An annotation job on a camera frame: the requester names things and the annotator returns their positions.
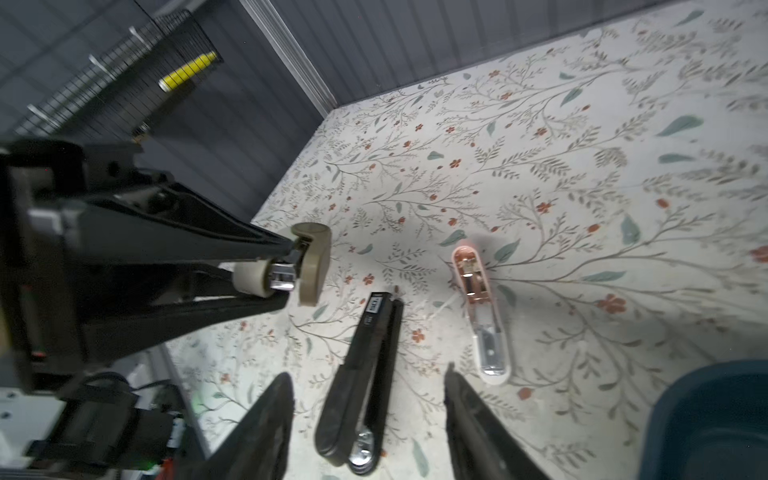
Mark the black wire basket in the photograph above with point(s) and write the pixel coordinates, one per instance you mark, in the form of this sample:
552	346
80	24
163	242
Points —
116	96

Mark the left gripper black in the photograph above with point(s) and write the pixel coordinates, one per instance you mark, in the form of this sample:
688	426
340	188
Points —
84	230

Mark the aluminium corner post left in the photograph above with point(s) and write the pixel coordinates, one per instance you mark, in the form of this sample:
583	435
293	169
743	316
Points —
286	46

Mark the pink mini stapler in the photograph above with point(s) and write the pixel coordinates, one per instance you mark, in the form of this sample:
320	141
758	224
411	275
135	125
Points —
490	343

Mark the black long stapler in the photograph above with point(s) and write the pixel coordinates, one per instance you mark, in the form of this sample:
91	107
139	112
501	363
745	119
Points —
352	423

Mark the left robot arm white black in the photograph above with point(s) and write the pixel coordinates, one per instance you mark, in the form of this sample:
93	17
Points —
102	427

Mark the beige mini stapler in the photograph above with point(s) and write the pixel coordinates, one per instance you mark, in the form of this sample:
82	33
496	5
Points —
302	271

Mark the teal plastic tray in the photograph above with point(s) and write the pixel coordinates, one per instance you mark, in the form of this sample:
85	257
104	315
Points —
710	424

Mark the yellow marker in basket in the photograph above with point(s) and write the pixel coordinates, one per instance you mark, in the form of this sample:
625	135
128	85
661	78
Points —
186	72

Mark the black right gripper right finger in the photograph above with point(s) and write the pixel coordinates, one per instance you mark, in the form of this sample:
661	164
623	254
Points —
480	446

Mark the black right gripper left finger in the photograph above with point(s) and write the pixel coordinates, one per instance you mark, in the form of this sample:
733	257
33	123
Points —
258	448

